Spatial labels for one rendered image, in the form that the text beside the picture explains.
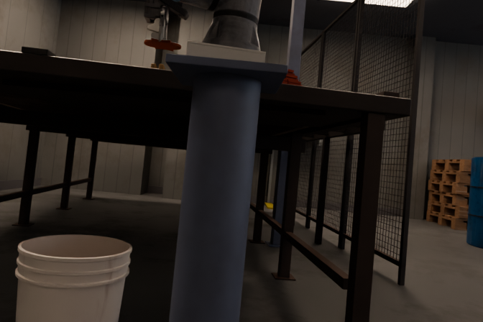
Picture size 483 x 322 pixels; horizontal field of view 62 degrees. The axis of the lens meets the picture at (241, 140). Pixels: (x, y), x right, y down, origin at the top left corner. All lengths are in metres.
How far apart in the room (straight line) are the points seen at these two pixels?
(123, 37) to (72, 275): 5.86
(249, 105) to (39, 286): 0.69
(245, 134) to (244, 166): 0.07
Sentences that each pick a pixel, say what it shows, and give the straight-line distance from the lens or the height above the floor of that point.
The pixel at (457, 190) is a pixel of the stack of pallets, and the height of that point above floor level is 0.54.
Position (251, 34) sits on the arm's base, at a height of 0.96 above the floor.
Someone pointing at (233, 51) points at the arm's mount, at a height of 0.90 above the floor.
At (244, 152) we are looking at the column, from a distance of 0.95.
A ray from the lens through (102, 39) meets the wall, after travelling 6.89.
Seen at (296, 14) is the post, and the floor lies 1.91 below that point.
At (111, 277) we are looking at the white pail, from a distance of 1.18.
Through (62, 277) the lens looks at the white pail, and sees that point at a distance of 1.15.
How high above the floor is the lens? 0.65
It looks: 3 degrees up
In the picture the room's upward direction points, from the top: 5 degrees clockwise
